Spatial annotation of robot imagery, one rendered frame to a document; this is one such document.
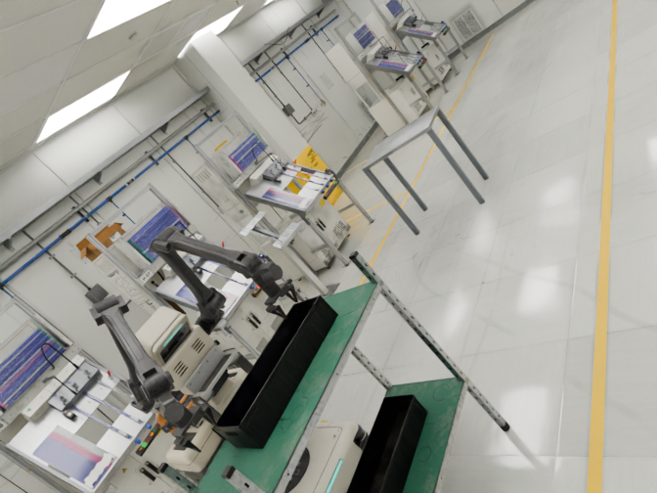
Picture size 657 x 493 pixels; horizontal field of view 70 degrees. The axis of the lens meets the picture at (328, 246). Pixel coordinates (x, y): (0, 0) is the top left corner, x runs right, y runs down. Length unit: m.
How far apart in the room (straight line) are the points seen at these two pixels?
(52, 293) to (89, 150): 1.75
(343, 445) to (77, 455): 1.82
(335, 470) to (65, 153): 4.76
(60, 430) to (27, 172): 3.08
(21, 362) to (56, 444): 0.60
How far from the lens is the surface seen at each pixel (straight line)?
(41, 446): 3.76
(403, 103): 7.85
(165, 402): 1.48
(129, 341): 1.64
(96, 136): 6.38
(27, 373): 3.88
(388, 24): 9.05
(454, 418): 2.06
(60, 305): 5.56
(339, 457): 2.53
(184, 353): 2.15
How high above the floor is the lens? 1.70
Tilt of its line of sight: 17 degrees down
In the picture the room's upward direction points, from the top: 42 degrees counter-clockwise
